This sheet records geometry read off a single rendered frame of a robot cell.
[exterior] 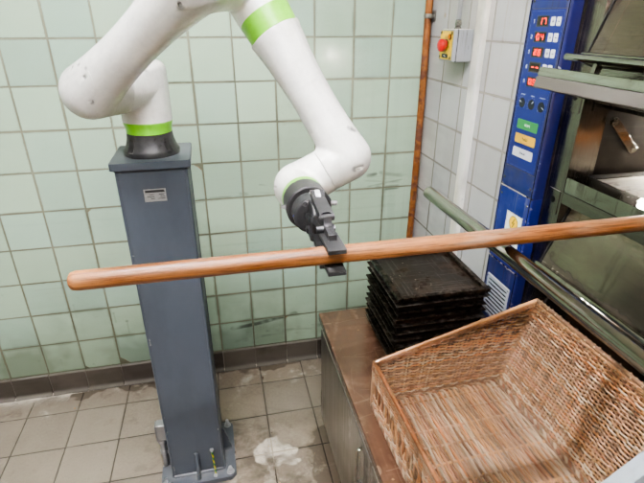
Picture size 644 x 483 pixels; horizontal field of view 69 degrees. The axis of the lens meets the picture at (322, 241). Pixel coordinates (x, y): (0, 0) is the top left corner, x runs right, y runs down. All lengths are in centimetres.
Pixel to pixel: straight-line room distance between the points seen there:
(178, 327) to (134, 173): 50
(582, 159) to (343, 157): 62
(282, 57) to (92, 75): 41
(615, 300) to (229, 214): 142
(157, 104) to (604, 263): 116
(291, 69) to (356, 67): 93
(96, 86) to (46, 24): 78
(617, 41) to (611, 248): 45
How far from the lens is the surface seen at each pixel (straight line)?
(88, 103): 122
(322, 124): 104
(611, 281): 126
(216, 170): 196
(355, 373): 147
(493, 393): 147
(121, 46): 111
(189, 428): 183
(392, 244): 78
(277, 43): 107
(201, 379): 169
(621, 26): 125
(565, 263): 135
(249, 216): 203
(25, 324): 238
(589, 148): 135
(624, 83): 102
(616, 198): 123
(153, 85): 133
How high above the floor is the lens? 154
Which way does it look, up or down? 25 degrees down
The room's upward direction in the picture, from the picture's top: straight up
